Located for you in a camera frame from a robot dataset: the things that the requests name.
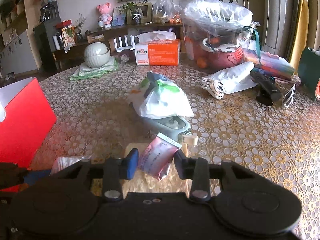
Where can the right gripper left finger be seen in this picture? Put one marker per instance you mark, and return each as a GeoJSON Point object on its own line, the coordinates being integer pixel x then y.
{"type": "Point", "coordinates": [115, 170]}

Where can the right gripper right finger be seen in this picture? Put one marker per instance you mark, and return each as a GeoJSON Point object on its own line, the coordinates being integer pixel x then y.
{"type": "Point", "coordinates": [198, 171]}

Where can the pink sachet packet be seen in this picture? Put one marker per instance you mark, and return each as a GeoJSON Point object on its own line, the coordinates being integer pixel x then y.
{"type": "Point", "coordinates": [157, 157]}

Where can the white green plastic bag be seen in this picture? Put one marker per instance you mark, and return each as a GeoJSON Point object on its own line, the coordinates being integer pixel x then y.
{"type": "Point", "coordinates": [157, 97]}

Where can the packaged bread slice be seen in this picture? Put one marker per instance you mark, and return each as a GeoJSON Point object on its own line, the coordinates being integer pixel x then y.
{"type": "Point", "coordinates": [143, 182]}

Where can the cartoon face plush pouch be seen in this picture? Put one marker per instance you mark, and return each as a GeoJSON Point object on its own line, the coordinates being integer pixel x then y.
{"type": "Point", "coordinates": [213, 87]}

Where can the green plastic case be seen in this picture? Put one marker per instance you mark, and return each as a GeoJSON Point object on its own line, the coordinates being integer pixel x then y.
{"type": "Point", "coordinates": [173, 127]}

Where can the lace patterned tablecloth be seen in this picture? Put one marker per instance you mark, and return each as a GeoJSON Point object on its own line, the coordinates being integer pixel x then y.
{"type": "Point", "coordinates": [279, 143]}

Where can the white padded envelope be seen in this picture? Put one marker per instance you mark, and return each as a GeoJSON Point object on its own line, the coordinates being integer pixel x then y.
{"type": "Point", "coordinates": [235, 79]}

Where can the folded green white cloth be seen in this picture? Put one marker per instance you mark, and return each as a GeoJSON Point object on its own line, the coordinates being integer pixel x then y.
{"type": "Point", "coordinates": [85, 72]}

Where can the red cardboard box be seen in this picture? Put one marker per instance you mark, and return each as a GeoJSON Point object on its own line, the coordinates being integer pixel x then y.
{"type": "Point", "coordinates": [26, 119]}

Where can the black folding umbrella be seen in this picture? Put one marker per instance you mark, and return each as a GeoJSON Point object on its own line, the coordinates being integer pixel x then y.
{"type": "Point", "coordinates": [268, 93]}

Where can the white wifi router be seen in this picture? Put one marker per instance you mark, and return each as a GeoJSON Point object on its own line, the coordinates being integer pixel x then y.
{"type": "Point", "coordinates": [127, 42]}

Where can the colourful book stack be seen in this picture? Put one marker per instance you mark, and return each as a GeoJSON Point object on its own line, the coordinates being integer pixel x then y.
{"type": "Point", "coordinates": [270, 64]}

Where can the orange white tissue box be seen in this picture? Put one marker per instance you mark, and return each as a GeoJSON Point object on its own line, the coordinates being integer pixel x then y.
{"type": "Point", "coordinates": [157, 48]}

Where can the wooden tv console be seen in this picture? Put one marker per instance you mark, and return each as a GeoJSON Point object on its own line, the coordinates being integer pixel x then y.
{"type": "Point", "coordinates": [115, 37]}

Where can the plastic bag of fruit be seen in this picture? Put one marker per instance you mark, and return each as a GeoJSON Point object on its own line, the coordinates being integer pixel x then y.
{"type": "Point", "coordinates": [218, 34]}

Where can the green orange retro radio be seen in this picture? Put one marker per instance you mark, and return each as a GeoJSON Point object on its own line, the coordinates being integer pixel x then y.
{"type": "Point", "coordinates": [308, 71]}

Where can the black cabinet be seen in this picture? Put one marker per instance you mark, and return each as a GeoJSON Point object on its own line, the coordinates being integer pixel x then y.
{"type": "Point", "coordinates": [44, 33]}

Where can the pink pig plush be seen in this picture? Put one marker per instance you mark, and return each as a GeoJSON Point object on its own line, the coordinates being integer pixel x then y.
{"type": "Point", "coordinates": [105, 13]}

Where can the yellow curtain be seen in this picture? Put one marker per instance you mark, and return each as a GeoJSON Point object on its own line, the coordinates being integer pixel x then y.
{"type": "Point", "coordinates": [301, 32]}

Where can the clear bag of oranges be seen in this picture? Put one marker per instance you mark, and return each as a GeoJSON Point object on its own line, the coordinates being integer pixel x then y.
{"type": "Point", "coordinates": [164, 11]}

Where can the white standing air conditioner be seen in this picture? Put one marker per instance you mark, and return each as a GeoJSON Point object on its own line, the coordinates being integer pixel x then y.
{"type": "Point", "coordinates": [277, 30]}

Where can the wooden photo frame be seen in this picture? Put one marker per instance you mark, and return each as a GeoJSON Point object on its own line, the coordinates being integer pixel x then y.
{"type": "Point", "coordinates": [142, 15]}

